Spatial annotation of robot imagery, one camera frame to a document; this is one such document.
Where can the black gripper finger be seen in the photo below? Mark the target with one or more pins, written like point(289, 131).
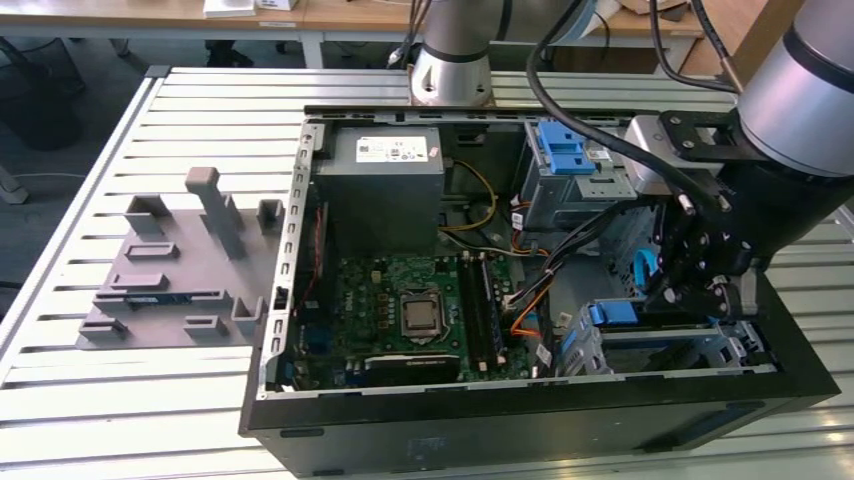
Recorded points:
point(687, 240)
point(707, 300)

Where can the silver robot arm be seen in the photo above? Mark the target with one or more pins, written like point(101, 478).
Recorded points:
point(800, 100)

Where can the metal drive cage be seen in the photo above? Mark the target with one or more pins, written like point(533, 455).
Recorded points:
point(553, 200)

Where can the blue plastic drive latch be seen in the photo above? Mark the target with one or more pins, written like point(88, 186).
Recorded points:
point(563, 150)

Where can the black RAM stick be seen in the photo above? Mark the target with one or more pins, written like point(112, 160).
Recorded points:
point(492, 320)

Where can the silver CPU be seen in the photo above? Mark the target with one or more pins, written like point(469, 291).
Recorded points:
point(420, 312)

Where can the black PC case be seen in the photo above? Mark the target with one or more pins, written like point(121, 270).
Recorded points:
point(467, 430)

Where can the black graphics card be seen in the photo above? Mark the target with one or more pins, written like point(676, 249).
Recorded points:
point(409, 367)

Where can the brown cardboard piece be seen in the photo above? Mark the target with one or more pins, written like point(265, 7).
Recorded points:
point(636, 6)

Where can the grey power supply unit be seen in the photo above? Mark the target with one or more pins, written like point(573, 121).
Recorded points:
point(380, 200)

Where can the green motherboard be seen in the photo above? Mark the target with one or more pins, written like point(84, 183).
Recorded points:
point(373, 280)

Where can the grey parts rack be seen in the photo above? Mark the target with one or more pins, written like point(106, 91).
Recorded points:
point(173, 270)

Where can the white box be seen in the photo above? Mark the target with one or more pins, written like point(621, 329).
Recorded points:
point(276, 4)
point(229, 7)

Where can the black chair base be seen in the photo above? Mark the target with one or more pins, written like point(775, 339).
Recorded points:
point(226, 55)

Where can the RAM stick with blue label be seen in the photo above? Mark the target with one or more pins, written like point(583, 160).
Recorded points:
point(156, 300)

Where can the black waste bin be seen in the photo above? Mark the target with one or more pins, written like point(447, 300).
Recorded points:
point(40, 90)

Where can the white metal foot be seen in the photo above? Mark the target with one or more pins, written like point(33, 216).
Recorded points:
point(13, 187)

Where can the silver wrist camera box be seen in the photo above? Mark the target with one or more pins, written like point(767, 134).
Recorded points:
point(649, 170)

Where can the wooden desk white frame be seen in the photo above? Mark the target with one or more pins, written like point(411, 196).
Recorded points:
point(133, 20)

